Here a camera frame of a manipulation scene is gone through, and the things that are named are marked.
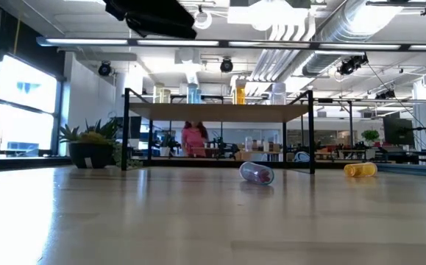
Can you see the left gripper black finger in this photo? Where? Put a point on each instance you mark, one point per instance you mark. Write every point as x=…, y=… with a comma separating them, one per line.
x=165, y=32
x=150, y=9

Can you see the blue pill bottle white cap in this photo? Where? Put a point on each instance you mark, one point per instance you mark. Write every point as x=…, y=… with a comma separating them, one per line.
x=199, y=97
x=191, y=95

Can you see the orange pill bottle white cap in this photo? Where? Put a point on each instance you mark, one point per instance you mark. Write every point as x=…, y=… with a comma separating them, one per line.
x=360, y=169
x=240, y=96

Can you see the clear pill bottle white cap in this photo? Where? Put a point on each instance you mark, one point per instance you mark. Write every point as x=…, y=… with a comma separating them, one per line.
x=282, y=95
x=273, y=97

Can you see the blue pill bottle pink pills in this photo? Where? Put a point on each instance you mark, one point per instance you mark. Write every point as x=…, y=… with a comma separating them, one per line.
x=256, y=173

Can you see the black background robot arm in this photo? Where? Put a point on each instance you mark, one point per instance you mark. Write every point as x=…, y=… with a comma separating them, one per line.
x=221, y=149
x=170, y=145

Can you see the wooden shelf black metal legs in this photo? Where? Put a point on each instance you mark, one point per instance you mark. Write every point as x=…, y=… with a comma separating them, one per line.
x=216, y=112

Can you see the long ceiling light strip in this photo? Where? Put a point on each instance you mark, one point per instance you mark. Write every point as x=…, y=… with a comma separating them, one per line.
x=176, y=42

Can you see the black ceiling spot lamp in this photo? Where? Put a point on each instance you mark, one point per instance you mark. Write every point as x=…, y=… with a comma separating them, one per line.
x=104, y=68
x=226, y=65

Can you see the black computer monitor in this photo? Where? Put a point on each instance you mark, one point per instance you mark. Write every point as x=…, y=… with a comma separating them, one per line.
x=398, y=130
x=135, y=127

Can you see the person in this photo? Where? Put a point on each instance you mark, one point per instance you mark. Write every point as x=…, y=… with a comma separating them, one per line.
x=194, y=141

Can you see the white ceiling pipe bundle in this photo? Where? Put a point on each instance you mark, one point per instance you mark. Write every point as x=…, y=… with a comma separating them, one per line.
x=282, y=48

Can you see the clear jar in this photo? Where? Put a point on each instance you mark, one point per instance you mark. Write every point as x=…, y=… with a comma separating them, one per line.
x=248, y=143

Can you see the green succulent in dark pot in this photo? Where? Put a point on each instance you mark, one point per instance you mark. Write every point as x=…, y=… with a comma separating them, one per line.
x=89, y=154

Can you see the large bright window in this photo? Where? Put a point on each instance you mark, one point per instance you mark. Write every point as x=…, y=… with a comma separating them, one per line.
x=25, y=95

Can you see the brown cardboard box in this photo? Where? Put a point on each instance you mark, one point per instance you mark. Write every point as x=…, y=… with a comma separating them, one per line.
x=274, y=147

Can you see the white round object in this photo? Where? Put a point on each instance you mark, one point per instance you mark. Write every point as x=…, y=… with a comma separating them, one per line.
x=301, y=157

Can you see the small black ceiling fixture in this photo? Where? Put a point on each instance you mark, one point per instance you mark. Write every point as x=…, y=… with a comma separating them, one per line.
x=385, y=94

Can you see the background green potted plant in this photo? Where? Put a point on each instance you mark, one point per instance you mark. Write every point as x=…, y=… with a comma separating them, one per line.
x=370, y=136

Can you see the silver ventilation duct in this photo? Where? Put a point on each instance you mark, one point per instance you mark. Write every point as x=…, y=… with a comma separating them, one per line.
x=345, y=29

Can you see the black aluminium table frame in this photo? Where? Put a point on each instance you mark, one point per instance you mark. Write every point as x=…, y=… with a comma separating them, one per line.
x=32, y=163

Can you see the black ceiling camera cluster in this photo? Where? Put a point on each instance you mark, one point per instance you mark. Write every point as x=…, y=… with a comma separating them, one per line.
x=352, y=64

